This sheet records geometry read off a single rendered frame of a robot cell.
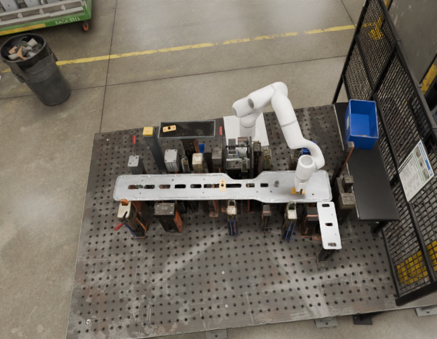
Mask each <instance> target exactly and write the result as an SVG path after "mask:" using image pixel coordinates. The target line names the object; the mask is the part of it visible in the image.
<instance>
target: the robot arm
mask: <svg viewBox="0 0 437 339"><path fill-rule="evenodd" d="M287 96H288V89H287V86H286V85H285V84H284V83H282V82H276V83H272V84H271V85H268V86H266V87H264V88H261V89H259V90H257V91H254V92H252V93H250V94H249V95H248V96H247V97H245V98H242V99H241V100H238V101H236V102H235V103H234V104H233V106H232V111H233V114H234V115H235V116H236V117H237V118H240V127H239V128H238V129H237V131H236V134H235V136H236V140H237V141H238V137H248V141H250V136H252V141H258V140H259V137H260V132H259V130H258V129H257V128H256V119H257V118H258V117H259V115H260V114H261V113H262V111H263V110H264V109H265V106H268V105H270V104H271V105H272V108H273V109H274V111H275V113H276V116H277V119H278V121H279V124H280V127H281V129H282V132H283V135H284V137H285V140H286V142H287V144H288V147H289V148H290V149H298V148H303V147H305V148H307V149H308V150H309V151H310V153H311V155H312V156H310V155H303V156H301V157H300V158H299V160H298V165H297V168H296V173H295V186H296V193H300V194H302V190H303V191H305V188H306V182H307V181H308V180H309V179H310V176H311V173H312V172H314V171H315V170H317V169H319V168H321V167H322V166H324V164H325V160H324V157H323V154H322V152H321V150H320V148H319V147H318V145H316V144H315V143H313V142H312V141H308V140H306V139H305V138H304V137H303V136H302V133H301V130H300V127H299V124H298V121H297V119H296V115H295V113H294V110H293V108H292V105H291V102H290V101H289V99H288V98H287Z"/></svg>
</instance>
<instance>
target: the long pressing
mask: <svg viewBox="0 0 437 339"><path fill-rule="evenodd" d="M295 173H296V170H284V171H263V172H261V173H260V174H259V175H258V176H257V177H256V178H255V179H251V180H234V179H232V178H231V177H230V176H228V175H227V174H224V173H214V174H138V175H120V176H118V178H117V179H116V184H115V187H114V192H113V198H114V200H116V201H121V199H122V198H126V199H127V200H128V201H138V200H228V199H229V198H234V200H257V201H260V202H264V203H288V202H289V201H290V200H295V201H296V203H303V202H330V201H331V200H332V192H331V185H330V181H329V175H328V173H327V172H326V171H325V170H315V171H314V172H312V173H311V177H310V179H309V180H308V181H307V182H306V188H305V192H306V193H305V194H292V191H291V188H296V186H295ZM204 179H205V180H204ZM172 180H173V181H172ZM220 180H226V184H241V188H226V191H225V192H220V188H204V184H220ZM276 180H279V187H275V186H274V183H275V181H276ZM264 183H267V184H268V187H266V188H262V187H261V185H260V184H264ZM140 184H141V185H142V186H143V188H139V189H129V186H130V185H140ZM177 184H185V185H186V188H175V185H177ZM191 184H201V188H191ZM246 184H255V187H254V188H247V187H246ZM145 185H154V186H155V188H154V189H144V186H145ZM160 185H170V188H169V189H159V187H160ZM257 191H258V192H257ZM270 191H271V192H270ZM203 192H204V193H203ZM312 194H314V195H312Z"/></svg>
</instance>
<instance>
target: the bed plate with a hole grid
mask: <svg viewBox="0 0 437 339"><path fill-rule="evenodd" d="M293 110H294V113H295V115H296V119H297V121H298V124H299V127H300V130H301V133H302V136H303V137H304V138H305V139H306V140H308V141H316V145H318V147H319V148H320V150H321V152H322V154H323V157H324V160H325V164H324V166H322V167H321V168H319V169H317V170H325V171H326V172H327V173H328V175H329V179H332V176H333V172H334V171H335V168H336V167H337V164H338V163H339V160H340V158H341V153H343V147H342V143H341V137H340V134H339V128H338V124H337V119H336V115H335V109H334V104H329V105H323V106H315V107H307V108H299V109H297V108H296V109H293ZM263 118H264V122H265V128H266V132H267V138H268V142H269V147H268V149H270V150H271V155H272V160H271V169H270V171H284V170H288V169H289V167H288V163H289V160H290V155H293V154H294V149H290V148H289V147H288V144H287V142H286V140H285V137H284V135H283V132H282V129H281V127H280V124H279V121H278V119H277V116H276V113H275V111H274V112H264V113H263ZM143 130H144V127H143V128H132V129H127V130H116V131H110V132H105V133H94V139H93V147H92V154H91V161H90V168H89V173H88V183H87V188H86V197H85V202H84V207H83V217H82V222H81V231H80V236H79V245H78V251H77V260H76V265H75V274H74V279H73V288H72V294H71V302H70V308H69V317H68V324H67V331H66V337H65V339H143V338H155V337H160V336H172V335H179V334H190V333H196V332H208V331H214V330H225V329H232V328H243V327H250V326H261V325H267V324H279V323H286V322H296V321H303V320H310V319H320V318H327V317H339V316H345V315H356V314H363V313H374V312H381V311H392V310H398V309H410V308H416V307H427V306H434V305H437V292H436V293H433V294H431V295H428V296H425V297H422V298H421V299H418V300H415V301H412V302H410V303H407V304H405V305H402V306H396V303H395V299H397V298H398V296H397V292H396V288H395V284H394V280H393V275H392V272H391V267H390V264H389V259H388V256H387V253H386V248H385V245H384V240H383V237H382V232H381V230H380V231H379V232H378V234H379V237H373V236H372V232H371V228H370V227H375V226H376V225H377V224H378V223H379V222H378V221H359V220H358V215H357V211H356V207H354V209H352V211H351V213H350V214H349V215H348V217H347V219H346V220H345V221H344V223H343V224H342V226H341V228H339V235H340V239H341V246H342V248H341V249H336V250H335V251H334V252H333V253H332V254H331V255H330V256H329V258H328V259H327V264H328V266H327V268H317V262H316V251H317V250H322V249H323V243H322V240H314V237H313V232H312V237H309V238H303V237H300V231H299V229H298V228H299V226H300V225H299V224H301V222H302V220H303V219H304V215H303V214H304V212H305V211H306V208H307V207H309V205H308V202H303V203H299V207H298V208H296V214H297V219H296V224H295V227H292V230H293V228H294V230H293V233H292V236H291V240H286V241H280V239H279V238H280V237H281V230H280V229H281V227H280V226H282V223H283V221H284V219H285V216H284V213H279V207H278V203H277V208H276V209H270V211H271V217H270V223H269V232H271V233H270V234H268V233H265V234H264V233H261V230H260V229H259V224H260V223H259V222H261V220H262V211H263V208H261V202H260V201H257V200H255V203H254V207H255V213H247V200H242V214H241V215H237V222H238V225H239V226H238V227H239V230H240V231H239V232H240V236H238V237H234V236H231V235H229V232H228V231H229V230H228V225H227V224H228V212H222V200H219V209H218V217H209V202H208V200H204V207H203V214H202V215H189V214H188V209H189V201H188V205H187V213H181V214H179V213H178V214H179V216H180V218H181V220H182V222H188V229H187V234H186V235H162V225H161V224H160V222H159V221H158V219H157V218H156V217H155V215H154V213H147V209H148V206H147V204H146V203H145V201H144V205H143V213H142V218H143V220H144V221H145V222H146V223H148V224H149V225H148V226H149V228H148V229H149V230H148V231H146V234H145V237H146V239H144V238H140V239H139V238H138V239H136V238H135V239H134V241H133V235H132V234H131V232H130V230H129V229H128V227H127V226H126V225H123V226H122V227H121V228H120V229H118V230H117V231H116V230H115V227H117V226H118V225H119V224H120V223H121V221H120V220H119V219H118V218H117V215H118V211H119V205H120V201H116V200H114V198H113V192H114V187H115V184H116V179H117V178H118V176H120V175H133V174H132V173H131V170H130V169H129V167H128V162H129V157H130V156H131V155H133V135H135V142H136V144H135V152H136V155H138V156H140V158H141V160H142V162H143V164H144V168H145V171H146V172H147V174H170V172H168V171H167V172H159V171H158V167H157V164H156V162H155V160H154V157H153V155H152V153H151V151H150V149H149V147H148V146H147V144H146V142H145V140H144V138H143ZM298 225H299V226H298Z"/></svg>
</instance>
